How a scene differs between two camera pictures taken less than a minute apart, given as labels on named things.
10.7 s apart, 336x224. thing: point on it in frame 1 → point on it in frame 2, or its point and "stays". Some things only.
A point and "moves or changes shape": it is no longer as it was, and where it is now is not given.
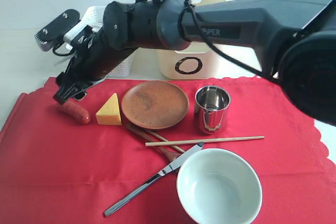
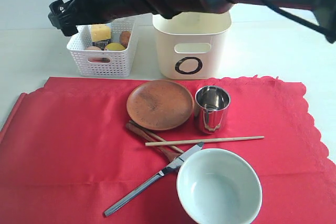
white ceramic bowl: [219, 186] stays
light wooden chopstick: [161, 143] stays
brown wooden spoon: [169, 153] stays
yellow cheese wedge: [108, 114] moves or changes shape
